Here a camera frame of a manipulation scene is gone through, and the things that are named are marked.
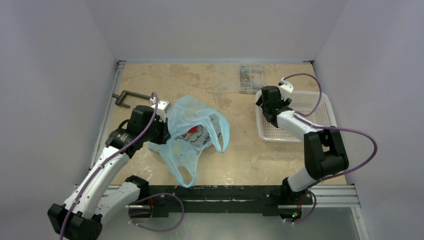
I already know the light blue plastic bag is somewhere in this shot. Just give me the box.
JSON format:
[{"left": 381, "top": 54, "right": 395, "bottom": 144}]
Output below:
[{"left": 148, "top": 95, "right": 230, "bottom": 188}]

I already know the red fake apple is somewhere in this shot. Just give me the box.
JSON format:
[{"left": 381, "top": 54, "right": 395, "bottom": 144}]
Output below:
[{"left": 187, "top": 125, "right": 201, "bottom": 134}]

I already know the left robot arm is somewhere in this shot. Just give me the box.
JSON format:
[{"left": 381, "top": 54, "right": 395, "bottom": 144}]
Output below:
[{"left": 47, "top": 101, "right": 170, "bottom": 240}]

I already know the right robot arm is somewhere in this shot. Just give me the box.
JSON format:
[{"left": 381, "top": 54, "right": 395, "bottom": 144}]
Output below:
[{"left": 255, "top": 86, "right": 349, "bottom": 204}]

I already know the clear compartment screw box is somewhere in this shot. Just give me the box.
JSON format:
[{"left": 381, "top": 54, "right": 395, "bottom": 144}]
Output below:
[{"left": 212, "top": 63, "right": 265, "bottom": 94}]

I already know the white plastic basket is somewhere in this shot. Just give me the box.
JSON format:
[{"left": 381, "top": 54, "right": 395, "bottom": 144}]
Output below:
[{"left": 255, "top": 90, "right": 337, "bottom": 143}]

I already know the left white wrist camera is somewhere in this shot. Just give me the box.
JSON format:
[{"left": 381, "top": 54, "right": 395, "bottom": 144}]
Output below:
[{"left": 149, "top": 97, "right": 171, "bottom": 123}]

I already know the dark metal clamp handle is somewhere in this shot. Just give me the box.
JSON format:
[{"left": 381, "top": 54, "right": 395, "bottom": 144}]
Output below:
[{"left": 111, "top": 90, "right": 152, "bottom": 109}]

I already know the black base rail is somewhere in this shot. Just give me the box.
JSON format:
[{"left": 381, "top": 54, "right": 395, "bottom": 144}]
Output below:
[{"left": 128, "top": 185, "right": 314, "bottom": 219}]

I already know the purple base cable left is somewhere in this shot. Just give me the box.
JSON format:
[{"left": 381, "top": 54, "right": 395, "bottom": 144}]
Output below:
[{"left": 127, "top": 193, "right": 185, "bottom": 233}]

